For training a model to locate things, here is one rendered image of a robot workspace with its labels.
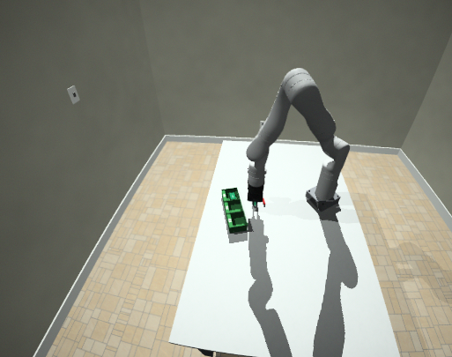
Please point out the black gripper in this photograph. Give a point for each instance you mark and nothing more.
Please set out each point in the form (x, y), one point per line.
(255, 187)

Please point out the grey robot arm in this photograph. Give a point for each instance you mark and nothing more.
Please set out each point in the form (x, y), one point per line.
(300, 90)

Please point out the green bin rack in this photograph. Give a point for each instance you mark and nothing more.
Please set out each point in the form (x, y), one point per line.
(232, 207)

